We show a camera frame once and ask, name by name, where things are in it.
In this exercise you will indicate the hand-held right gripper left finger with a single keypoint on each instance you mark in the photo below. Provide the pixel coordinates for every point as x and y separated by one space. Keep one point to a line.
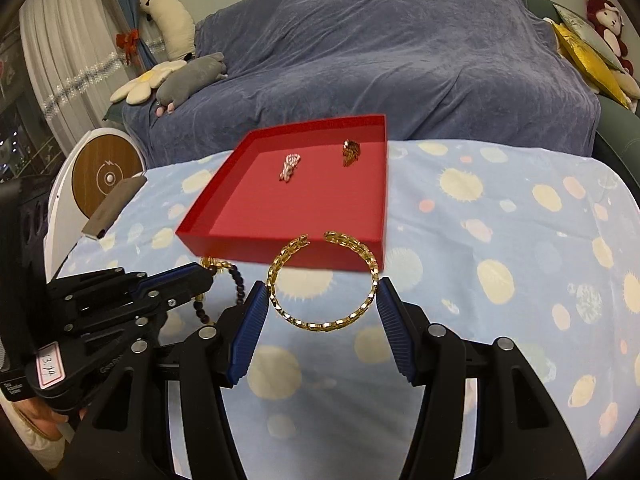
247 332

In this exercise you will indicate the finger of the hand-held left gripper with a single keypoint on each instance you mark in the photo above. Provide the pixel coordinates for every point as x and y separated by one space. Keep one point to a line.
172 282
125 325

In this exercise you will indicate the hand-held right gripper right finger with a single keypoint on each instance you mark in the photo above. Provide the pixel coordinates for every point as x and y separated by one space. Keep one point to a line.
395 335

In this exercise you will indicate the red shallow box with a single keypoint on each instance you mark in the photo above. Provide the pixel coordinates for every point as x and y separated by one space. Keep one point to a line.
300 205

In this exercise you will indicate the person's left hand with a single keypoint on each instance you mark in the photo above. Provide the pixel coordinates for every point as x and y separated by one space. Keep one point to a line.
42 420

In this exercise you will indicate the grey rectangular case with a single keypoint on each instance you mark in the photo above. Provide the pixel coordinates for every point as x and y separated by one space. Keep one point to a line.
112 205

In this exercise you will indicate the white round wood-faced device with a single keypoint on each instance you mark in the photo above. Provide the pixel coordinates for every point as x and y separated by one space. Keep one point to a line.
105 165

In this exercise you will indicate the light blue patterned tablecloth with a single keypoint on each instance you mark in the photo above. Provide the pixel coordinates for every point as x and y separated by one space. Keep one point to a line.
500 220

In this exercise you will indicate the pearl hair clip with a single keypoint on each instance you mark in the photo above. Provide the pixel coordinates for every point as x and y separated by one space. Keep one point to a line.
290 167

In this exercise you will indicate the flower-shaped cushion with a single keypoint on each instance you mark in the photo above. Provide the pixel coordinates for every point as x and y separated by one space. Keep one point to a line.
145 82

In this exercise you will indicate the grey plush toy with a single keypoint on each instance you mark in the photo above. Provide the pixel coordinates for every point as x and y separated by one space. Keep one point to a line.
187 77

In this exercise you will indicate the white sheer curtain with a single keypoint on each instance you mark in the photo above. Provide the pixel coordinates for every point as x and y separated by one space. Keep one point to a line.
70 40

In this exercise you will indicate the red bow curtain tie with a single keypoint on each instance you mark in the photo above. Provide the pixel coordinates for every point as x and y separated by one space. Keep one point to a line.
128 41

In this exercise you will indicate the white cow plush toy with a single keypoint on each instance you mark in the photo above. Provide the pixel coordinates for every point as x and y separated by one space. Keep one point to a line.
170 20

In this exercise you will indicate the blue curtain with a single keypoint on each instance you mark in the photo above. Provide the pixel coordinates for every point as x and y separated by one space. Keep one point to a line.
131 0

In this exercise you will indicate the blue-grey sofa cover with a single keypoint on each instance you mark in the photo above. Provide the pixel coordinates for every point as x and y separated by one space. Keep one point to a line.
375 50

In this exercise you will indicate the green sofa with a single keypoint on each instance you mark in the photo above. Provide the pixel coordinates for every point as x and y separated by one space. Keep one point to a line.
620 135

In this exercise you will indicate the gold shiny pillow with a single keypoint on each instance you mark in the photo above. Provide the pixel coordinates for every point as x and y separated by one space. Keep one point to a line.
592 67

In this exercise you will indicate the cream plush toy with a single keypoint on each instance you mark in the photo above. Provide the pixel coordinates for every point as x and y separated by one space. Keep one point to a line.
627 82

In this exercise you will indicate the silver-green pillow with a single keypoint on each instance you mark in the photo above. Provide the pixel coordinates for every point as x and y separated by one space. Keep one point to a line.
582 27

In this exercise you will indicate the red monkey plush toy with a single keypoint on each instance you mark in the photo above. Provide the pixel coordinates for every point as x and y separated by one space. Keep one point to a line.
607 17

